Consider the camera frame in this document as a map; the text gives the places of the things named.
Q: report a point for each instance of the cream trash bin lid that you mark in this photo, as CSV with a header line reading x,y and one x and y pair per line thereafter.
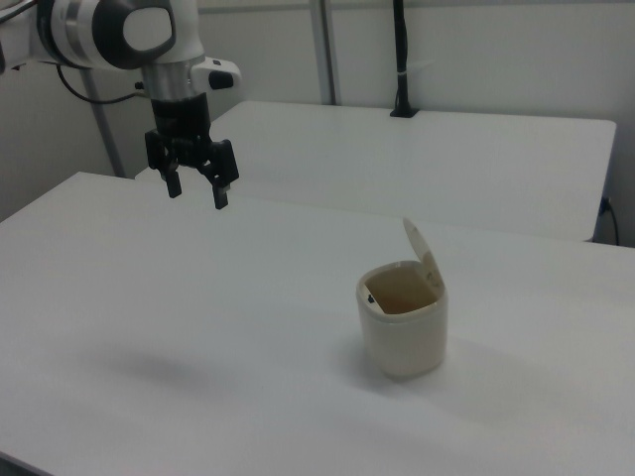
x,y
422,250

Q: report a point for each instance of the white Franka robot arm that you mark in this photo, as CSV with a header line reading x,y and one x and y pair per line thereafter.
x,y
99,30

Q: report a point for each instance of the black table clamp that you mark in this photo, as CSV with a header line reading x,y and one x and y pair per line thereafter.
x,y
403,54

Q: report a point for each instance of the white side table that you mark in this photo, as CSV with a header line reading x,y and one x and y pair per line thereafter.
x,y
421,163

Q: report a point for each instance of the cream plastic trash bin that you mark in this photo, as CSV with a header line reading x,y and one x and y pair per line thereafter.
x,y
404,342

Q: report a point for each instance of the grey wall frame post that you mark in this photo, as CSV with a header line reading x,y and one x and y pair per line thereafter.
x,y
326,49

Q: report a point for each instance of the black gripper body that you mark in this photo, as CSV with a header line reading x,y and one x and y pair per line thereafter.
x,y
179,121

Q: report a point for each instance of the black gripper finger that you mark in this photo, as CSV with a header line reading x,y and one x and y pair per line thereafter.
x,y
221,193
173,186

